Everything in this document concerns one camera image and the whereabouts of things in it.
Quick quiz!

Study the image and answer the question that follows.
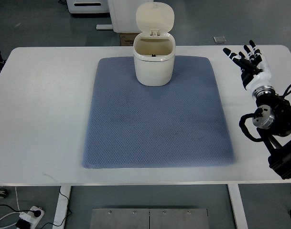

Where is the black power cable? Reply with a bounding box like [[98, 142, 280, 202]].
[[0, 186, 72, 229]]

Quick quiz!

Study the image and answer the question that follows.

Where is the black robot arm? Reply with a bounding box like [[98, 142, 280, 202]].
[[239, 84, 291, 179]]

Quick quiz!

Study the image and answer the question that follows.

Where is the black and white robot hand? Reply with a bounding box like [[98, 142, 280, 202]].
[[223, 40, 271, 91]]

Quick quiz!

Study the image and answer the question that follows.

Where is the cardboard box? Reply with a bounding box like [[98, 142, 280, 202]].
[[119, 33, 139, 46]]

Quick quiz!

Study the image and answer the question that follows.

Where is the small grey floor plate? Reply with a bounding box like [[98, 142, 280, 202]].
[[213, 36, 226, 44]]

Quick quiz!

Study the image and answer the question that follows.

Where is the white trash can with lid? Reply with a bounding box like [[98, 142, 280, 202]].
[[133, 2, 176, 86]]

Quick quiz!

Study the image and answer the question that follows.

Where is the left white table leg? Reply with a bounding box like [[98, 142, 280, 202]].
[[52, 186, 71, 229]]

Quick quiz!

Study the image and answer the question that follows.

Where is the white machine with slot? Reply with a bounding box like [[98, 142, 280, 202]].
[[66, 0, 109, 14]]

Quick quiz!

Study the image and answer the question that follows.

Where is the blue quilted mat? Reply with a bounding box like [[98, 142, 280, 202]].
[[82, 56, 235, 169]]

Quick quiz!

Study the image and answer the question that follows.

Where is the white power cable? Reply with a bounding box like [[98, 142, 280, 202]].
[[0, 186, 31, 229]]

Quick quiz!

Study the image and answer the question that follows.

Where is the white power strip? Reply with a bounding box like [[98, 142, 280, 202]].
[[19, 206, 44, 225]]

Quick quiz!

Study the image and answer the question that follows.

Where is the right white table leg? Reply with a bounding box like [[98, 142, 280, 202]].
[[227, 184, 248, 229]]

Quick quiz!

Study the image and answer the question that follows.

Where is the white cabinet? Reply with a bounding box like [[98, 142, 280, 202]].
[[96, 0, 153, 33]]

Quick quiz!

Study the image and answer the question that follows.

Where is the white table leg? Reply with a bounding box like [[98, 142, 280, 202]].
[[227, 184, 248, 229], [52, 186, 71, 229]]

